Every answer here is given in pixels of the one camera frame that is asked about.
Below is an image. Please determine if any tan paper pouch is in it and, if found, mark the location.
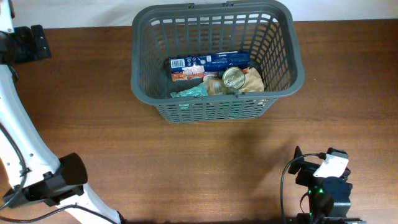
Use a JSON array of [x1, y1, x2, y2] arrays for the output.
[[203, 67, 265, 96]]

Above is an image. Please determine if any silver tin can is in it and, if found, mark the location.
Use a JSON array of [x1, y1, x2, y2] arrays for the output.
[[222, 67, 246, 94]]

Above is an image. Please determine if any mint green wipes packet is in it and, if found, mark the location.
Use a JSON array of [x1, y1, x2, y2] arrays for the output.
[[170, 82, 209, 98]]

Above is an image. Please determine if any grey plastic basket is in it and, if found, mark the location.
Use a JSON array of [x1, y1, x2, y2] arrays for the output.
[[131, 1, 305, 123]]

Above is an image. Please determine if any blue cardboard box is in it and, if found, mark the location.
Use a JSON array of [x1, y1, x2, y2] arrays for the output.
[[169, 51, 250, 82]]

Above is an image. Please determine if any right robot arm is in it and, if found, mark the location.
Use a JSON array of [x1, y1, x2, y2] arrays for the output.
[[280, 146, 366, 224]]

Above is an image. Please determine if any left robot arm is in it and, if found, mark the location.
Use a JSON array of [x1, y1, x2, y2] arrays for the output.
[[1, 0, 125, 223]]

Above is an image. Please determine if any right black cable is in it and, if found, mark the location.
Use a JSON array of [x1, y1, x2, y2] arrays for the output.
[[280, 152, 327, 224]]

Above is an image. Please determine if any black cable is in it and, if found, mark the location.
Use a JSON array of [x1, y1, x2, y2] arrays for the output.
[[280, 152, 327, 224], [0, 65, 119, 224]]

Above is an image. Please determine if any left black cable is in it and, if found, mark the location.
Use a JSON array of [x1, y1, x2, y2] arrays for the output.
[[0, 65, 119, 224]]

